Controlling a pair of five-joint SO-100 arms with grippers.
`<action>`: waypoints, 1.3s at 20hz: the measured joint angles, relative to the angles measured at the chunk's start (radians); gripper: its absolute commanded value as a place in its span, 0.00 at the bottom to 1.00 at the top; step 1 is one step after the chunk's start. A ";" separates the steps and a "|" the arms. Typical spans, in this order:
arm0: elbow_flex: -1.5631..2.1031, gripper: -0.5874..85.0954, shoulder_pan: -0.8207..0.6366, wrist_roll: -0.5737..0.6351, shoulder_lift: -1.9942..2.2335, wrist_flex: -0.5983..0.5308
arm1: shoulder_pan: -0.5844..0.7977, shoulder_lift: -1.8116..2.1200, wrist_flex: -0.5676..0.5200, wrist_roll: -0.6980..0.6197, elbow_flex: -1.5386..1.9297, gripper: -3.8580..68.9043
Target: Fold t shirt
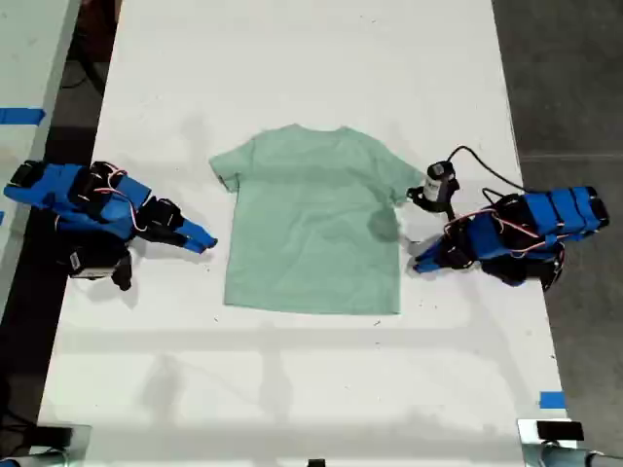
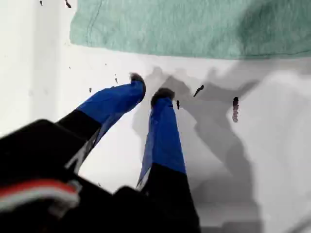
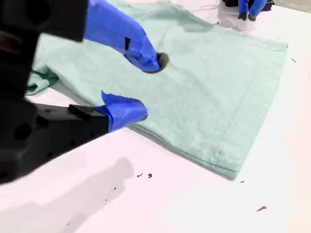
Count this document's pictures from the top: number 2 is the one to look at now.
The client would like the pale green T-shirt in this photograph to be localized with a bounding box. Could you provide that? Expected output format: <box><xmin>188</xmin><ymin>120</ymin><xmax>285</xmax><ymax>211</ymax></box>
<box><xmin>69</xmin><ymin>0</ymin><xmax>311</xmax><ymax>60</ymax></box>

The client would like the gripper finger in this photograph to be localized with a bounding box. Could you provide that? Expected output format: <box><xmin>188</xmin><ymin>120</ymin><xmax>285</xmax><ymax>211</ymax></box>
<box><xmin>55</xmin><ymin>72</ymin><xmax>147</xmax><ymax>170</ymax></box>
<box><xmin>136</xmin><ymin>87</ymin><xmax>201</xmax><ymax>233</ymax></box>

